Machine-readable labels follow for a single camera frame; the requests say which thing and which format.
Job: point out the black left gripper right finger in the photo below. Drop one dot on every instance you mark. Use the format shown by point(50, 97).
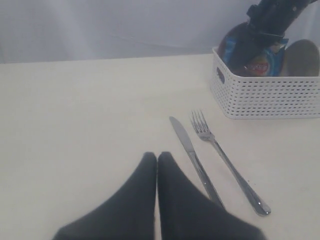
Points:
point(186, 214)

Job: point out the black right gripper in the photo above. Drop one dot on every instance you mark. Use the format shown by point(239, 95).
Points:
point(267, 24)

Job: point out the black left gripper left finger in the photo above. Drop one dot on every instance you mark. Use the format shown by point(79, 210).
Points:
point(129, 214)

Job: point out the brown round plate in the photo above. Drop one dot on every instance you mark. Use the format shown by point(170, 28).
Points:
point(232, 34)

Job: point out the blue chips bag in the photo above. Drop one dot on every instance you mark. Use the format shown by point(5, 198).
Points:
point(268, 64)

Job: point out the white speckled ceramic bowl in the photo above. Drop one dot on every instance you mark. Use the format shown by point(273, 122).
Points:
point(301, 59)

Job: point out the silver metal fork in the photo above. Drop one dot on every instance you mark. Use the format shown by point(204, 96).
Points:
point(203, 131)

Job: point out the silver table knife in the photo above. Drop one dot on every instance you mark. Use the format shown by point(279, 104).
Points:
point(203, 176)

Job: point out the white perforated plastic basket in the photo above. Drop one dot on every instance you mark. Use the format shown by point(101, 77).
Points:
point(265, 98)

